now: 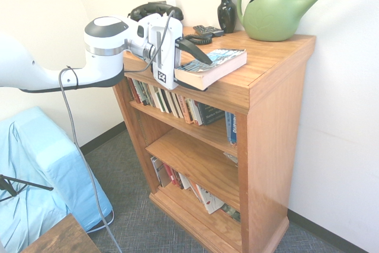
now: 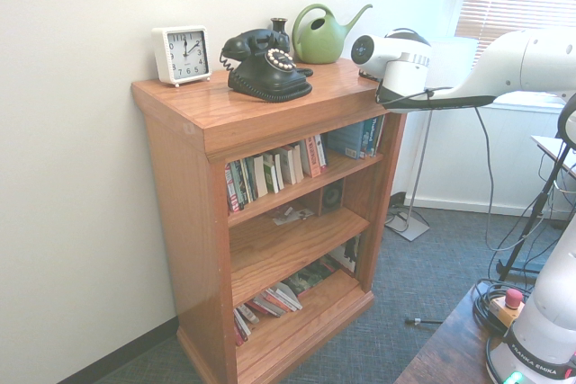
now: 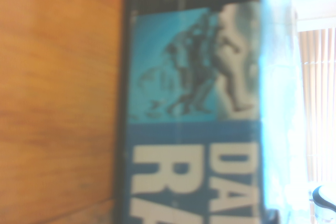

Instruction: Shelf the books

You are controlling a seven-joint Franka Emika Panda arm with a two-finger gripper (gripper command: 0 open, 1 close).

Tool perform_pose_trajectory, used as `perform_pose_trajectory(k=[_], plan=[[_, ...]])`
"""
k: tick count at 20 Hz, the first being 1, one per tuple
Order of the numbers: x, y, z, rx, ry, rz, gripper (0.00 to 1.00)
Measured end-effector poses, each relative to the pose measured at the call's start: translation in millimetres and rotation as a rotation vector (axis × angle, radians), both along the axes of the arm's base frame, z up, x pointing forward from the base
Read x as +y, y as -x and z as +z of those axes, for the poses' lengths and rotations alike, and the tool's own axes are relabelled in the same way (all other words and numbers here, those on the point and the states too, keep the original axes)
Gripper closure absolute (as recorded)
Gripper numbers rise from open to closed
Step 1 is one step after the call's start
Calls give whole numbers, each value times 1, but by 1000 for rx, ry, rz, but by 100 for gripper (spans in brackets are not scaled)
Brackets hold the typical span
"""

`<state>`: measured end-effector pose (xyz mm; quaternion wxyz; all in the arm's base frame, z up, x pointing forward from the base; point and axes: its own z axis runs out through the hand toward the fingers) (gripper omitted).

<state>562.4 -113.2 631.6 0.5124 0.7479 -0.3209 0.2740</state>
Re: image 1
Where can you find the green watering can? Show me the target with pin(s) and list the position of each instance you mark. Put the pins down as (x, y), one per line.
(269, 19)

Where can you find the chair under light blue cover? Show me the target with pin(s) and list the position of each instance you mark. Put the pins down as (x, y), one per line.
(38, 158)

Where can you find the bright blue spine book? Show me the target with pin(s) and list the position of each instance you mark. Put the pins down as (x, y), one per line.
(231, 130)

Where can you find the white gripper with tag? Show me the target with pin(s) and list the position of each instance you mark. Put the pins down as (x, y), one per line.
(165, 48)

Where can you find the cream paperback book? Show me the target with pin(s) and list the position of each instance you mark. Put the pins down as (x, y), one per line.
(153, 96)
(177, 105)

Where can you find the red leaning book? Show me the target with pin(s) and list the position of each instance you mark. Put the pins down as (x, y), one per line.
(171, 175)

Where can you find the dark green spine book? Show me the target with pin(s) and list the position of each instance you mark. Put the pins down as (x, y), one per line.
(140, 93)

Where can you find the black vintage telephone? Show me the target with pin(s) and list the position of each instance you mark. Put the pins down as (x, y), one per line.
(154, 8)

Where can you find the white leaning book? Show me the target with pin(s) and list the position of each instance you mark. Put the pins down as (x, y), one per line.
(210, 200)

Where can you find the black remote control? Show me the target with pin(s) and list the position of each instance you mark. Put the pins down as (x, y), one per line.
(208, 30)

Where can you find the red and white spine book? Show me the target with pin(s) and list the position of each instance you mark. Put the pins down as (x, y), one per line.
(132, 90)

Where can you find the loose photos and papers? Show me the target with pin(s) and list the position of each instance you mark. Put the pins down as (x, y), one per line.
(231, 158)

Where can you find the black and blue paperback book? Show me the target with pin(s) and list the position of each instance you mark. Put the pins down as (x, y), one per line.
(225, 63)

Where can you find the black tripod stand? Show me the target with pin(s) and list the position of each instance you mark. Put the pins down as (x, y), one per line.
(17, 181)

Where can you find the black vase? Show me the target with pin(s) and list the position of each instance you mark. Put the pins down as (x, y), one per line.
(226, 13)

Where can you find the dark blue hardcover book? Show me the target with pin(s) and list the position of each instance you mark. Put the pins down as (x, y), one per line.
(211, 114)

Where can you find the dark green flat book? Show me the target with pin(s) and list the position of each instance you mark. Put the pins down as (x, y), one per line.
(231, 213)

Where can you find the orange-red spine book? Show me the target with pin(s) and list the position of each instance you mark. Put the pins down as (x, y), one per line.
(187, 110)

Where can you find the wooden bookshelf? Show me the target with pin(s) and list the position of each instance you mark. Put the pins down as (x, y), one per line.
(272, 102)

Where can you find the white book with red text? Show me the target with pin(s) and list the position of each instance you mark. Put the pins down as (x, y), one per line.
(196, 113)

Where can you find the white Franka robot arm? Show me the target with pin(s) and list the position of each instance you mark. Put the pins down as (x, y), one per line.
(100, 54)

